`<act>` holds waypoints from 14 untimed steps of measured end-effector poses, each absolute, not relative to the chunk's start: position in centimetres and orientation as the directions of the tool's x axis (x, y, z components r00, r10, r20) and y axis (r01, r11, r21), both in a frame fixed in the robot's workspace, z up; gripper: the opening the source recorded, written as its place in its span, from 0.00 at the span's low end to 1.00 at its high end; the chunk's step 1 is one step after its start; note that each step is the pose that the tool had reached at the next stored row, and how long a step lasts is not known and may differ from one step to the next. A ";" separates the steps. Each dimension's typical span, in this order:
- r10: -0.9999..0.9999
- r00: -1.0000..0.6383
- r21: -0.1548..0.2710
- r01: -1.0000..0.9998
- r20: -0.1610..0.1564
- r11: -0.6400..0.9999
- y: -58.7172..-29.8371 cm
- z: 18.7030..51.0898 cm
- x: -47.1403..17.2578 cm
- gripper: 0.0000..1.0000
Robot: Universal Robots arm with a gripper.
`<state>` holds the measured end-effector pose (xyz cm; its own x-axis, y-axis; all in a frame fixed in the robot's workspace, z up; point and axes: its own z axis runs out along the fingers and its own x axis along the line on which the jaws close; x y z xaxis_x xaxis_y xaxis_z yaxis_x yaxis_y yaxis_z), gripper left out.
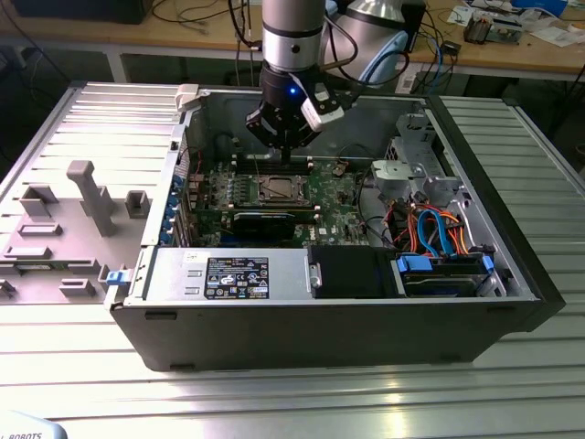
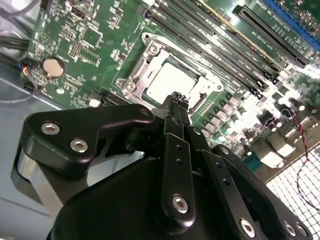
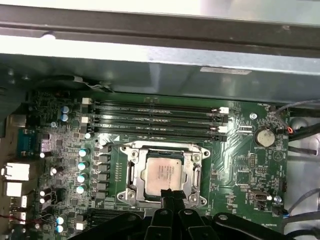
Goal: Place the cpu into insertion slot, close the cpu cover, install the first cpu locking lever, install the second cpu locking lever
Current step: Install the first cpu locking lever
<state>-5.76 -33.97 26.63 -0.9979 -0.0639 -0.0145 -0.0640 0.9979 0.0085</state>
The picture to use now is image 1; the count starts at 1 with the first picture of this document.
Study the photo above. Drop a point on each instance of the blue plastic clip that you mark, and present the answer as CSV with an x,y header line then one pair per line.
x,y
116,278

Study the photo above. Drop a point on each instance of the black graphics card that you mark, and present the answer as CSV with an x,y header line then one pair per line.
x,y
262,226

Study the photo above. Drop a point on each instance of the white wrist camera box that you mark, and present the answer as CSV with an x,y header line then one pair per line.
x,y
320,120

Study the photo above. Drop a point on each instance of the white label sheet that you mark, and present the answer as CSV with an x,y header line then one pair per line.
x,y
407,84

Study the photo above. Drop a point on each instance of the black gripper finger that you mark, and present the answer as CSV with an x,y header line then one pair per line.
x,y
262,130
307,139

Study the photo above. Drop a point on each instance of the black RAM slot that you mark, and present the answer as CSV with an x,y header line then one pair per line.
x,y
269,168
274,206
269,160
306,212

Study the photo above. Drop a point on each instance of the black open PC case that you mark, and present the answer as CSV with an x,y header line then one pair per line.
x,y
320,334

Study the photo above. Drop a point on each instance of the grey plastic corner block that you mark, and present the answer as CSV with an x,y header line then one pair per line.
x,y
187,98

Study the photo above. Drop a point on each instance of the green motherboard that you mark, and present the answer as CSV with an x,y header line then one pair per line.
x,y
338,215

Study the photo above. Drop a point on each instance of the black plastic shroud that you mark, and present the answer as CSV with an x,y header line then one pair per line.
x,y
352,272

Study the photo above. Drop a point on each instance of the hard disk in blue carrier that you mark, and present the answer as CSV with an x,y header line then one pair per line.
x,y
434,284

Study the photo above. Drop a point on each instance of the white paper sheet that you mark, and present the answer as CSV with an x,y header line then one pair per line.
x,y
459,16

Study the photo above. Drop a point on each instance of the wooden desk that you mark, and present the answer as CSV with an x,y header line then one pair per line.
x,y
183,32

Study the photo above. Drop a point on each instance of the silver CPU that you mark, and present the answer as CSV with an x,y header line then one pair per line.
x,y
281,188

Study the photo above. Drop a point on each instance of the silver power supply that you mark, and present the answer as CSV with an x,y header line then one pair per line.
x,y
173,274

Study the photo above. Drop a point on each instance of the black tower box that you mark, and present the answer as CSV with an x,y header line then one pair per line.
x,y
415,39

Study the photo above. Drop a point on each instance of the grey parts rack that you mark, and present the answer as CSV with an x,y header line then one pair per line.
x,y
68,238

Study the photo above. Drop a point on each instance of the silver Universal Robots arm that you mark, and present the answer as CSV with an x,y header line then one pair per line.
x,y
290,32

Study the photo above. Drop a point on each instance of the small black device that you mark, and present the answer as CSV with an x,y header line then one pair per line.
x,y
451,46

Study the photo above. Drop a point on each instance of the grey metal device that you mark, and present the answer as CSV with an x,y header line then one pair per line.
x,y
507,32

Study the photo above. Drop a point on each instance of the blue box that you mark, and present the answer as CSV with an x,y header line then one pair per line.
x,y
539,5

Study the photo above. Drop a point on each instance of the copper CPU cooler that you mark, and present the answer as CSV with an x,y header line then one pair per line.
x,y
477,29

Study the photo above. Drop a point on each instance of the white papers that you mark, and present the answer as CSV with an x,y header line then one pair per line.
x,y
555,36

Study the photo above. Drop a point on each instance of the round coin cell battery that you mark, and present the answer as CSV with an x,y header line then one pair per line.
x,y
339,169

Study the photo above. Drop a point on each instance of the silver metal disk bay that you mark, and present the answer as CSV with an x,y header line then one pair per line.
x,y
397,174

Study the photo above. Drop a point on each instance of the green RAM stick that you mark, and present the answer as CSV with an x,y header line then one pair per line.
x,y
32,266

